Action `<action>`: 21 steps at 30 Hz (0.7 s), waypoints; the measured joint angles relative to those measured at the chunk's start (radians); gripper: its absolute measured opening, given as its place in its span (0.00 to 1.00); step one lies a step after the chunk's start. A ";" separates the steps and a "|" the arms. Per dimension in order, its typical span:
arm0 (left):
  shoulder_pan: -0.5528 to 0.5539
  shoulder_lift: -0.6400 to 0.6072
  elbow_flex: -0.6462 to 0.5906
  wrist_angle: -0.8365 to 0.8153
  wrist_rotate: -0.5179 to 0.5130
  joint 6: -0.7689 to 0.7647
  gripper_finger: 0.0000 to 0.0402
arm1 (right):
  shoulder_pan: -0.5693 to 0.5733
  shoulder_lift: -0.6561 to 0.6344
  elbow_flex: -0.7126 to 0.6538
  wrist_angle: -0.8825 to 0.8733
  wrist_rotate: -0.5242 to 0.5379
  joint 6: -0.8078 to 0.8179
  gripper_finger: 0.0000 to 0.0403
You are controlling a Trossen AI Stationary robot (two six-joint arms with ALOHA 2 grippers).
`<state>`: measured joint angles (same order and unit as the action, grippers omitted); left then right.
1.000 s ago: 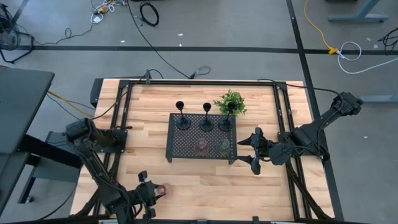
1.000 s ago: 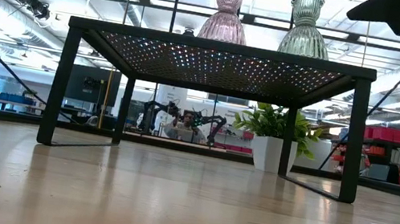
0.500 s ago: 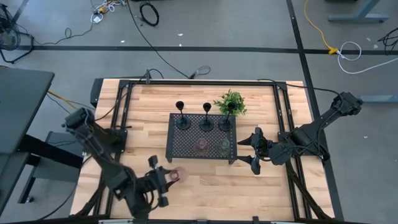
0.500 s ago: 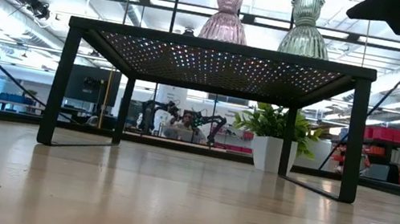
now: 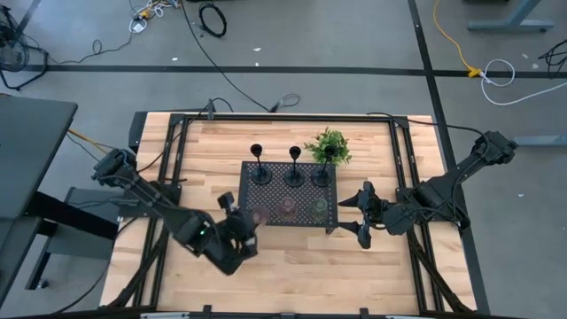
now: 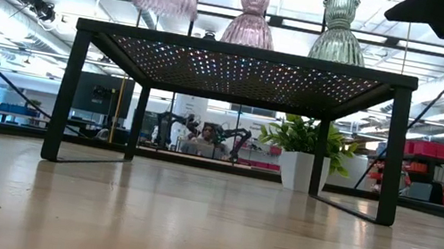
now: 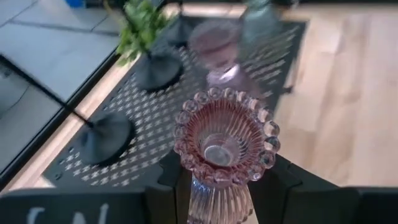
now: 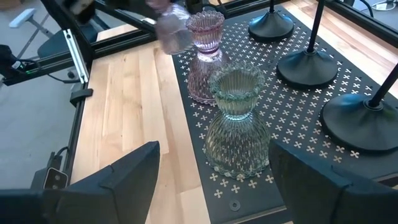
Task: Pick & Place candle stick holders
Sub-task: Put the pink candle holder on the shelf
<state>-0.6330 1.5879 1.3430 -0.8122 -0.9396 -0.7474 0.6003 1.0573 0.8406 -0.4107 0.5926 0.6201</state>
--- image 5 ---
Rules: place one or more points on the grey table leg foot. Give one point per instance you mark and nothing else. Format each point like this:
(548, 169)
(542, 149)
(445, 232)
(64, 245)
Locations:
(509, 24)
(540, 140)

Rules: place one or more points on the mauve ribbed glass candle holder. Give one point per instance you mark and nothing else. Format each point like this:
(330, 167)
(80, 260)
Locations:
(264, 212)

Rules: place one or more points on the black metal candlestick holder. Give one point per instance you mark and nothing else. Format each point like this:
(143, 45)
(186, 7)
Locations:
(261, 176)
(321, 178)
(294, 178)

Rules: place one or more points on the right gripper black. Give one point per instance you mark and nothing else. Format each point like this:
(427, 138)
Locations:
(376, 215)

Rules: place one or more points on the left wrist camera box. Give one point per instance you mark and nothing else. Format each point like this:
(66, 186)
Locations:
(227, 202)

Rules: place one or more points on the artificial plant in white pot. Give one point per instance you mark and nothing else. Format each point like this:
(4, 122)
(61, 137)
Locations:
(323, 142)

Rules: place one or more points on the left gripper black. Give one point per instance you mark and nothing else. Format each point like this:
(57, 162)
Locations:
(239, 230)

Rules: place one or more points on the black floor fan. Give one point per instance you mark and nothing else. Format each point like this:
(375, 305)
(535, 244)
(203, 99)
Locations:
(11, 53)

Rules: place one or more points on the pink ribbed glass candle holder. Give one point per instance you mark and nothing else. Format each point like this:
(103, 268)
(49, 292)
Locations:
(288, 208)

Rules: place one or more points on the grey desk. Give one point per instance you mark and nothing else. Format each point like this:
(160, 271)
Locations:
(31, 146)

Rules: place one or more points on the black aluminium extrusion frame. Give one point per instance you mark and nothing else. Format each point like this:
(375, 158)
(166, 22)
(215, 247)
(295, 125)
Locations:
(288, 118)

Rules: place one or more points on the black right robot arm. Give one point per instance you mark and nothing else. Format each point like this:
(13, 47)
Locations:
(443, 181)

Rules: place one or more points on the black perforated metal tray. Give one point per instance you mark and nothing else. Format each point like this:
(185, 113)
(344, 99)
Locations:
(274, 195)

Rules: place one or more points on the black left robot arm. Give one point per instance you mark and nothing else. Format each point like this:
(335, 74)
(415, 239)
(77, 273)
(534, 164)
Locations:
(177, 217)

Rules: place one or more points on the green ribbed glass candle holder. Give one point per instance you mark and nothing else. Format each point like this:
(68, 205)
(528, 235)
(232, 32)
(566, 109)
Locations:
(318, 209)

